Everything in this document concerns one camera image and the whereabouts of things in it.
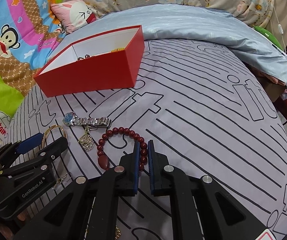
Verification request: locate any green plush object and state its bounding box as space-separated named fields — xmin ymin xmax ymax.
xmin=253 ymin=26 xmax=283 ymax=50

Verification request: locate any silver wristwatch blue dial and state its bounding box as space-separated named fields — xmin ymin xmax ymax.
xmin=63 ymin=112 xmax=112 ymax=128

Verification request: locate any white cord with switch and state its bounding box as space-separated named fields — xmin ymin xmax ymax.
xmin=266 ymin=0 xmax=287 ymax=53

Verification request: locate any red bead bracelet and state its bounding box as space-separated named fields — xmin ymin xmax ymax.
xmin=96 ymin=126 xmax=149 ymax=174

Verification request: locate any light blue quilt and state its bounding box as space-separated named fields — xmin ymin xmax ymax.
xmin=49 ymin=4 xmax=287 ymax=84

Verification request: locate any gold bangle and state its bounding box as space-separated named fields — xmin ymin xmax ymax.
xmin=41 ymin=124 xmax=69 ymax=149

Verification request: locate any pink bunny pillow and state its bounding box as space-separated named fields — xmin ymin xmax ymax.
xmin=50 ymin=0 xmax=97 ymax=34

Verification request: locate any colourful monkey cartoon blanket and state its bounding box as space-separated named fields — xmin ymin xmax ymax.
xmin=0 ymin=0 xmax=66 ymax=147

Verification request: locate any red jewelry box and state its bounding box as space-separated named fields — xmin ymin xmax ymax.
xmin=34 ymin=25 xmax=145 ymax=98

